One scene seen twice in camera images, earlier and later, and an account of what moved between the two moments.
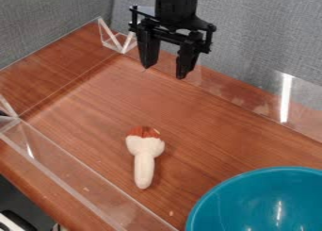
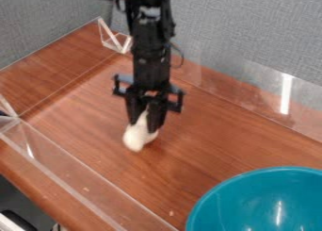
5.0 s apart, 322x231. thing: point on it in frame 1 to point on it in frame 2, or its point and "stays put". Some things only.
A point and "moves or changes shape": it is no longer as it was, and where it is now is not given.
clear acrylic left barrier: (39, 74) stays put
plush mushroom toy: (144, 144) moves or changes shape
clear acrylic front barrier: (116, 211) stays put
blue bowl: (266, 199) stays put
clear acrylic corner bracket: (120, 41) stays put
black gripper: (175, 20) to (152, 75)
